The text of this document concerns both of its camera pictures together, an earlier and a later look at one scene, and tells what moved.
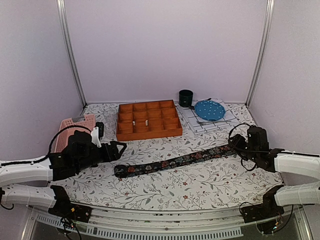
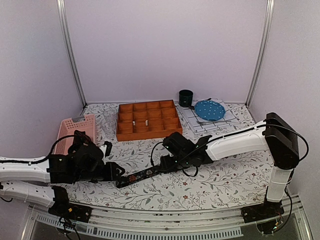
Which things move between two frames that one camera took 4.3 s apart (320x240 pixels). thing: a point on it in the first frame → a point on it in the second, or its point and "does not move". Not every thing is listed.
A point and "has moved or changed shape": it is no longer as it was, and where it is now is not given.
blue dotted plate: x=209 y=110 does not move
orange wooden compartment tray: x=147 y=120 does not move
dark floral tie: x=207 y=154 has moved or changed shape
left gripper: x=107 y=153 → x=112 y=175
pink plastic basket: x=67 y=129 does not move
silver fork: x=203 y=122 does not move
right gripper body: x=248 y=153 → x=181 y=163
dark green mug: x=185 y=98 does not move
